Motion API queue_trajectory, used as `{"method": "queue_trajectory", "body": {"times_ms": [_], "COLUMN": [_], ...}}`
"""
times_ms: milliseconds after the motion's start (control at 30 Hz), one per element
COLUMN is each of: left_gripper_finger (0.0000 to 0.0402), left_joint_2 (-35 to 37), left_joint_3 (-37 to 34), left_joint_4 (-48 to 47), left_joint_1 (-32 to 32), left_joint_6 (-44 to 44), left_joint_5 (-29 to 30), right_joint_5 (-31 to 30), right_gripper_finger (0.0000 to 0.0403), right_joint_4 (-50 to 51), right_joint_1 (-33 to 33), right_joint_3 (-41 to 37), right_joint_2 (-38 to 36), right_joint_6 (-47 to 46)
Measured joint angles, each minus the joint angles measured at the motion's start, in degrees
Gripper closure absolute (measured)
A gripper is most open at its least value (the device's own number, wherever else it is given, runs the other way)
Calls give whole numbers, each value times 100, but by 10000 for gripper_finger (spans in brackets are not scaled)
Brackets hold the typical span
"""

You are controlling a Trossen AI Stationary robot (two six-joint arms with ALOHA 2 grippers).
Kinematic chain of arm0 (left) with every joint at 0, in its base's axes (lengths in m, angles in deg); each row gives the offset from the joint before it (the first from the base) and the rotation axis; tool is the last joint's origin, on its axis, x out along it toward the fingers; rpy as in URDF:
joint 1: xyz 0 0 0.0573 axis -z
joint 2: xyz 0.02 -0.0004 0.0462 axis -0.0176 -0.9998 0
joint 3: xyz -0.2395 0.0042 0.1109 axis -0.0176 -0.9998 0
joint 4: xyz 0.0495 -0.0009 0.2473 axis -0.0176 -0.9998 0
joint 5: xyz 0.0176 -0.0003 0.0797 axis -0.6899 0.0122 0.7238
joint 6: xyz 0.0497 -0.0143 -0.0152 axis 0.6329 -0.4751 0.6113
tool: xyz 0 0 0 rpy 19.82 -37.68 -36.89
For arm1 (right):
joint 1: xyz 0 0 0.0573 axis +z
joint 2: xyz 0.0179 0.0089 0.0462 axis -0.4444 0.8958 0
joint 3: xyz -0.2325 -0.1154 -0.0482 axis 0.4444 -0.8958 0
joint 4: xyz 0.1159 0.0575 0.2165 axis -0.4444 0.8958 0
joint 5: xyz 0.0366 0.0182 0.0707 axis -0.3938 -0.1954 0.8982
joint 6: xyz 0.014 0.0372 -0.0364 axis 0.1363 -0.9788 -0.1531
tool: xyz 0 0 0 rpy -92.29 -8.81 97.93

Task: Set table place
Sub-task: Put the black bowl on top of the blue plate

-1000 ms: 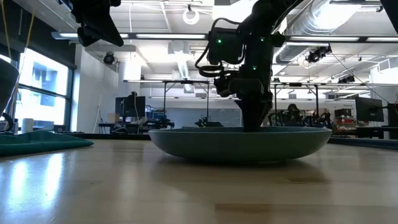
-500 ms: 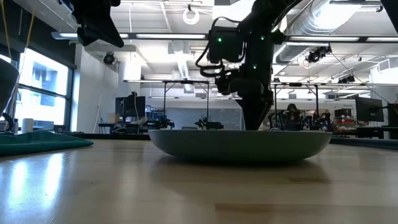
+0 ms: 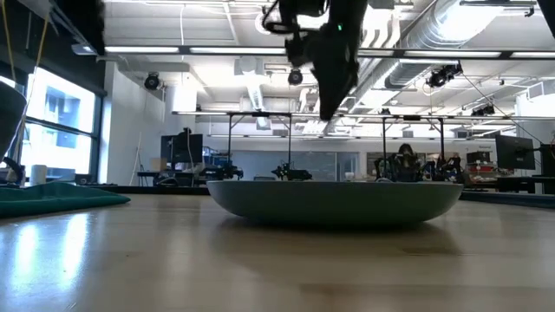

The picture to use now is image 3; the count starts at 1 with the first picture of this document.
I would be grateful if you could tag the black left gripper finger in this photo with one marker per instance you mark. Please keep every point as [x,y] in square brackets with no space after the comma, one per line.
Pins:
[344,82]
[325,86]

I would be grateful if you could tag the black background robot arm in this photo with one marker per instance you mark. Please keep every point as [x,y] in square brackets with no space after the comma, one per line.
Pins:
[290,174]
[221,172]

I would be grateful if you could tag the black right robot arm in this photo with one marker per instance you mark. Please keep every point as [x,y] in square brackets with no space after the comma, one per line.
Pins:
[550,8]

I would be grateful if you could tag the person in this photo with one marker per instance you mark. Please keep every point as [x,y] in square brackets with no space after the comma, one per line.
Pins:
[406,162]

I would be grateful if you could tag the black computer monitor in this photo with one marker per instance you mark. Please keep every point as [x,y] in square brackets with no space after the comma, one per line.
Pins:
[516,151]
[186,149]

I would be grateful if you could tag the red storage box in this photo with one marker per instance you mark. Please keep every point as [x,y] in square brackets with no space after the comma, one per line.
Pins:
[479,168]

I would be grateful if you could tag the brown cardboard box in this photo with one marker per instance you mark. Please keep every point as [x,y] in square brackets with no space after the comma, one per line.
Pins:
[158,164]

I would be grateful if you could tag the overhead light bar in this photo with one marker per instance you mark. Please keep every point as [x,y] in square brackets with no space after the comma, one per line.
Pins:
[143,50]

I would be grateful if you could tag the large window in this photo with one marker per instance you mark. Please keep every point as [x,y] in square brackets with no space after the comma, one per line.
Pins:
[60,104]

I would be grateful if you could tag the dark green cloth napkin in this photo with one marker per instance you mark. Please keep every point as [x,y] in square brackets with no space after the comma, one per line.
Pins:
[52,199]

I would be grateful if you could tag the white paper roll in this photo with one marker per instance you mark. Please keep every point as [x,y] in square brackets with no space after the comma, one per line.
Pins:
[38,175]

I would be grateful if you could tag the black ceiling camera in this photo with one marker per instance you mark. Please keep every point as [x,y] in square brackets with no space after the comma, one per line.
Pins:
[295,77]
[152,81]
[483,110]
[442,76]

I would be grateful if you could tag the black background rig frame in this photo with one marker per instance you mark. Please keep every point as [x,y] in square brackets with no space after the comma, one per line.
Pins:
[260,114]
[384,147]

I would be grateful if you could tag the silver ceiling air duct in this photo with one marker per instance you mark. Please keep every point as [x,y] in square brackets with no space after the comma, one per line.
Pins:
[433,30]

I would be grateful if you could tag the black aluminium table frame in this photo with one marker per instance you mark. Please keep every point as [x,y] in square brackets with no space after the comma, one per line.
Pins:
[152,190]

